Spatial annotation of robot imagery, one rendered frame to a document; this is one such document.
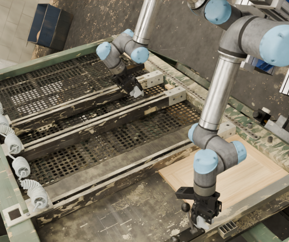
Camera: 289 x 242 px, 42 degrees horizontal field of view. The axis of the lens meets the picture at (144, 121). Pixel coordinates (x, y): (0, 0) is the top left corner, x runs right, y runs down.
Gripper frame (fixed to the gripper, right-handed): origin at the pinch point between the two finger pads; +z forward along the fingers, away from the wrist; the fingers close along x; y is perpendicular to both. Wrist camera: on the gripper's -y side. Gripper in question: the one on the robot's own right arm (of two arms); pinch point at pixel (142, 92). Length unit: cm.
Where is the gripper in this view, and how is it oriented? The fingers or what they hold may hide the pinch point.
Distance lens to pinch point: 195.5
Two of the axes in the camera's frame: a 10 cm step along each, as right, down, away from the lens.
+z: 5.0, 6.0, 6.3
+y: -6.5, 7.4, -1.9
